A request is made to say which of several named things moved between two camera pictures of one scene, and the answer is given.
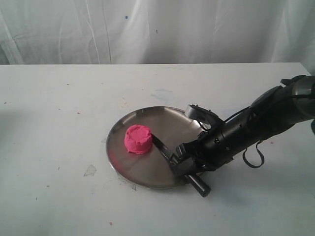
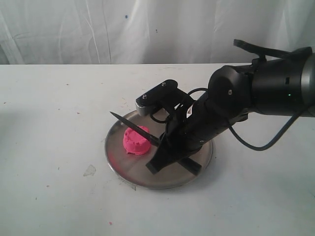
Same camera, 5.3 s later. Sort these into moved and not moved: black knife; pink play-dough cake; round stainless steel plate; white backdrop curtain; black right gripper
Moved: black knife; black right gripper
Not moved: round stainless steel plate; white backdrop curtain; pink play-dough cake
